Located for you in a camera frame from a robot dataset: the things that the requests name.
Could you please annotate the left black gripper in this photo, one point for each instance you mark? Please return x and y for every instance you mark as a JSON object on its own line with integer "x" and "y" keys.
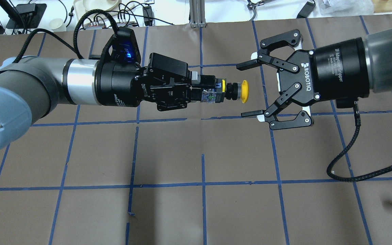
{"x": 117, "y": 85}

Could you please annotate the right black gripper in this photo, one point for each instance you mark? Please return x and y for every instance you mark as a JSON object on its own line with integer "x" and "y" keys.
{"x": 339, "y": 69}

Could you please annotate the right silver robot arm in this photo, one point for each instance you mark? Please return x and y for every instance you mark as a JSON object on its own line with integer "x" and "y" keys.
{"x": 274, "y": 51}

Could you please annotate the yellow push button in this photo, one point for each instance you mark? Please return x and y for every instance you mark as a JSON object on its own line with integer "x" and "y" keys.
{"x": 231, "y": 91}

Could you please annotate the white paper cup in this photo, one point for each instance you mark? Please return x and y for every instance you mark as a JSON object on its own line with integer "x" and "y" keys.
{"x": 57, "y": 25}

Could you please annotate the aluminium frame post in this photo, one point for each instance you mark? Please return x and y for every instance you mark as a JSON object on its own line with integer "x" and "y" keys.
{"x": 197, "y": 14}

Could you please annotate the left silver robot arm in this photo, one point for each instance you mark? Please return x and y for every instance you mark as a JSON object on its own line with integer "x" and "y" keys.
{"x": 33, "y": 87}

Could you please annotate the black device stand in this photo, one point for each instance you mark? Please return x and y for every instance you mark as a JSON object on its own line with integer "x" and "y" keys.
{"x": 23, "y": 16}

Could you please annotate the brown paper table cover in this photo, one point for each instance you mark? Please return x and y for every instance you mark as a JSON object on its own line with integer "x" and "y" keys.
{"x": 202, "y": 175}

